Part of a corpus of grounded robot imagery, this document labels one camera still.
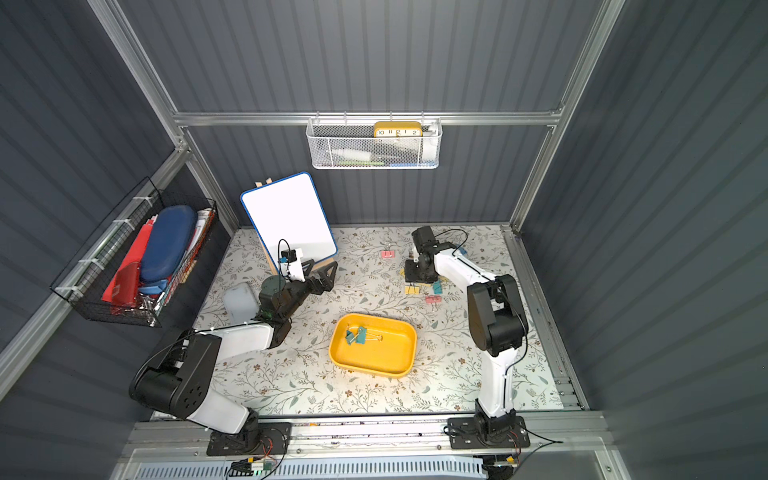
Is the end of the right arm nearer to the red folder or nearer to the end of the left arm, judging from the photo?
the end of the left arm

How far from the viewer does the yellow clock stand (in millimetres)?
886

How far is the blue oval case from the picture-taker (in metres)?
0.69

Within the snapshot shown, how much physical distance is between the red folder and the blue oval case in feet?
0.04

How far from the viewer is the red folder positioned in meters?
0.65

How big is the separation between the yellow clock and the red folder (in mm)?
697
